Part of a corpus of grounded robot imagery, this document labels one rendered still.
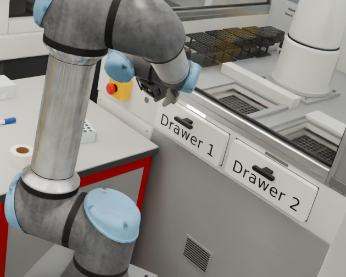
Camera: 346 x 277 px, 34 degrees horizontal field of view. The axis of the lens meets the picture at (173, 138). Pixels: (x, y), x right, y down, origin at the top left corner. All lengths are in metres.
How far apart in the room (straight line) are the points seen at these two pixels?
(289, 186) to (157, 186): 0.56
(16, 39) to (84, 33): 1.29
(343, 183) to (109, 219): 0.67
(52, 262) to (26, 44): 1.16
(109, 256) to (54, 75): 0.36
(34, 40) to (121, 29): 1.37
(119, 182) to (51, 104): 0.85
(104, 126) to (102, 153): 0.18
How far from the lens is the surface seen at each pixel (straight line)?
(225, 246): 1.83
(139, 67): 1.34
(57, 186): 1.10
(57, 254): 1.34
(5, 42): 2.23
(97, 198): 1.12
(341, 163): 1.51
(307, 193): 1.56
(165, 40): 0.97
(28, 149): 1.68
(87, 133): 1.81
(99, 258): 1.13
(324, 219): 1.57
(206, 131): 1.72
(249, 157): 1.64
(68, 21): 0.97
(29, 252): 1.78
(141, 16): 0.94
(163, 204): 1.97
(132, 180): 1.89
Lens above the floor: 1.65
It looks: 27 degrees down
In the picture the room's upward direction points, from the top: 13 degrees clockwise
